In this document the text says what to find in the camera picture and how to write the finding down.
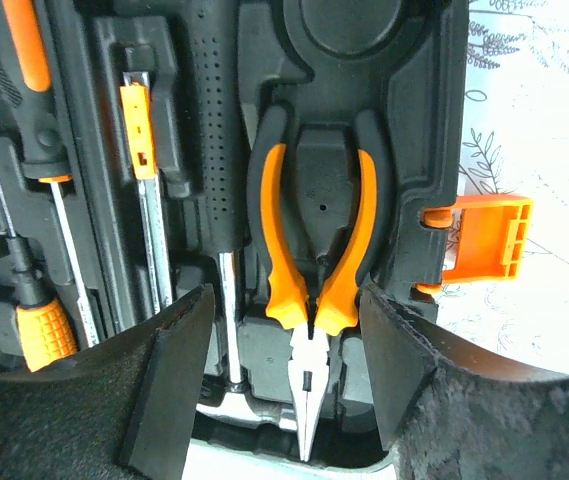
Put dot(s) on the small hammer black grip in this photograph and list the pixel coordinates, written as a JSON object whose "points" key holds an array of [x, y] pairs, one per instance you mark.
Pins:
{"points": [[212, 30]]}

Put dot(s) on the black plastic tool case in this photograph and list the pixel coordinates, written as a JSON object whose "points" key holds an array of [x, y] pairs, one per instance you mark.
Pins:
{"points": [[329, 60]]}

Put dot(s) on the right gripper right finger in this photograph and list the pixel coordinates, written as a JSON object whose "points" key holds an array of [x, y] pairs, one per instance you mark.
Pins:
{"points": [[398, 362]]}

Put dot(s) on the black orange screwdriver large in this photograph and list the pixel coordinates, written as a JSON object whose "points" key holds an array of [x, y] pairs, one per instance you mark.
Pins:
{"points": [[26, 83]]}

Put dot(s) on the orange handled pliers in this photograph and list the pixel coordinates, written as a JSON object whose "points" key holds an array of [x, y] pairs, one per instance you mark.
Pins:
{"points": [[319, 201]]}

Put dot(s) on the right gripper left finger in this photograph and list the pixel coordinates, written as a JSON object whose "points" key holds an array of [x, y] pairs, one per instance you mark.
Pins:
{"points": [[160, 428]]}

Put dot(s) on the small orange precision screwdriver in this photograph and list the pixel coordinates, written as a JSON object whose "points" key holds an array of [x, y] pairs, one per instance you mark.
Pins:
{"points": [[136, 104]]}

